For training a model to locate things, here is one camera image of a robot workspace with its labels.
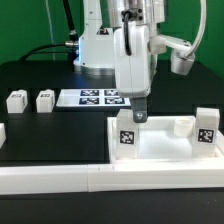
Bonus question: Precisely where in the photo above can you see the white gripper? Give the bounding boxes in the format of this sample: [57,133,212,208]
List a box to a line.
[114,24,154,123]

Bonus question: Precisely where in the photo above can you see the white square tabletop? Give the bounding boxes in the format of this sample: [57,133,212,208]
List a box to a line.
[108,116,224,164]

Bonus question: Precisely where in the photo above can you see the white front obstacle bar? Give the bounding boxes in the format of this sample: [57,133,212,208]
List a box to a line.
[0,162,224,195]

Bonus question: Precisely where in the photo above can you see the white obstacle bar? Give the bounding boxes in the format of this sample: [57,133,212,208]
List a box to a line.
[0,162,224,195]
[0,123,6,149]

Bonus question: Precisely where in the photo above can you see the white left obstacle bar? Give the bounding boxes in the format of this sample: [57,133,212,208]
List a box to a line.
[0,123,6,149]

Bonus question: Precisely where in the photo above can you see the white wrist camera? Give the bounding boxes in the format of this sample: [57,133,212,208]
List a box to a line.
[150,35,195,75]

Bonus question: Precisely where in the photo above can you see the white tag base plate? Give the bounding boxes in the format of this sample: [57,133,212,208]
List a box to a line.
[56,89,130,108]

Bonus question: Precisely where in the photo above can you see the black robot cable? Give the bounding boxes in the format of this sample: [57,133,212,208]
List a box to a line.
[18,0,80,62]

